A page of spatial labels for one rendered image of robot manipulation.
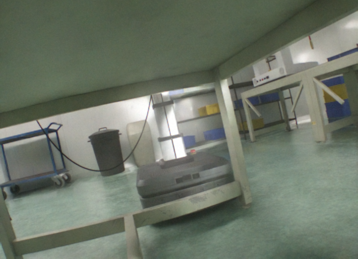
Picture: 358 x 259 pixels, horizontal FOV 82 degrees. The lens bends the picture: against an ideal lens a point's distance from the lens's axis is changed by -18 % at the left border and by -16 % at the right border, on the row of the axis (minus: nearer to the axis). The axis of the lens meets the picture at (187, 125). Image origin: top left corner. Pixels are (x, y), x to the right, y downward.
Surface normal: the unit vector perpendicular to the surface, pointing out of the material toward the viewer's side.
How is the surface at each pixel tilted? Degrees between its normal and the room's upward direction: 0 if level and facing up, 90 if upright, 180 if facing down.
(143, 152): 93
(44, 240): 90
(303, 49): 90
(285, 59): 90
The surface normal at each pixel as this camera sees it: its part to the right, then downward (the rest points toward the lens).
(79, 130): 0.27, -0.05
